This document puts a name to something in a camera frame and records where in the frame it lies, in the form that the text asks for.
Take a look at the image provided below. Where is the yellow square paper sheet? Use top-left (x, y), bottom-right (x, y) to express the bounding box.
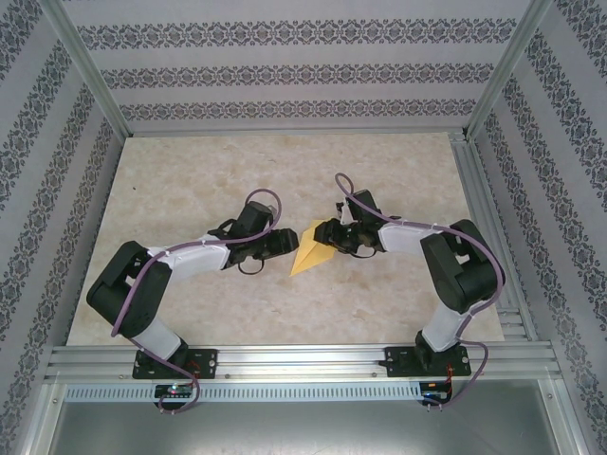
top-left (289, 218), bottom-right (336, 278)

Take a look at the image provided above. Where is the grey metal sheet panel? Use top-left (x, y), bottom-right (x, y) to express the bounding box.
top-left (40, 381), bottom-right (584, 455)

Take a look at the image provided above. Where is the left small controller board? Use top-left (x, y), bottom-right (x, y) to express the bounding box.
top-left (155, 384), bottom-right (196, 398)

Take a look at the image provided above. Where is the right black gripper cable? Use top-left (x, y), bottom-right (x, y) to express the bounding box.
top-left (348, 241), bottom-right (381, 260)

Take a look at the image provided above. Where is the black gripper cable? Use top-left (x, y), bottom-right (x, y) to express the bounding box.
top-left (348, 241), bottom-right (381, 260)
top-left (236, 258), bottom-right (266, 277)

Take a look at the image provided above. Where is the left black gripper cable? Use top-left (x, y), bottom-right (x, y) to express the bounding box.
top-left (236, 258), bottom-right (266, 277)

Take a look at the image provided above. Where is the thin aluminium back rail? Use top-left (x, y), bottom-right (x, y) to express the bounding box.
top-left (123, 126), bottom-right (469, 139)

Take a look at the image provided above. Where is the long aluminium mounting rail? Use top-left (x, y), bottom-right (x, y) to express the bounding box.
top-left (45, 343), bottom-right (559, 383)

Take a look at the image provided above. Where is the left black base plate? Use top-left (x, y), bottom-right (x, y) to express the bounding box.
top-left (131, 348), bottom-right (219, 380)

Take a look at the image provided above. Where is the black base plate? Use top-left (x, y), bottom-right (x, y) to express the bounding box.
top-left (131, 348), bottom-right (219, 380)
top-left (384, 345), bottom-right (473, 379)

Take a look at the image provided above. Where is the aluminium side rail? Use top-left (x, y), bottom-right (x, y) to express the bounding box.
top-left (448, 131), bottom-right (540, 342)

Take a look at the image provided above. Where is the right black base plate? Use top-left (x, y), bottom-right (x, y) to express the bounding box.
top-left (384, 345), bottom-right (473, 379)

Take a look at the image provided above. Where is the slotted grey cable duct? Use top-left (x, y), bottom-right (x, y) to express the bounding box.
top-left (64, 382), bottom-right (423, 403)

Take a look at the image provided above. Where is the right aluminium frame post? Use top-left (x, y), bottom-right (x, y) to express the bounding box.
top-left (463, 0), bottom-right (556, 141)

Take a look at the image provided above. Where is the aluminium frame post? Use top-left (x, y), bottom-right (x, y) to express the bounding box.
top-left (40, 0), bottom-right (132, 139)
top-left (463, 0), bottom-right (556, 141)

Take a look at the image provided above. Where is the left aluminium frame post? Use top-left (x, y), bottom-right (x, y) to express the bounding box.
top-left (40, 0), bottom-right (132, 139)

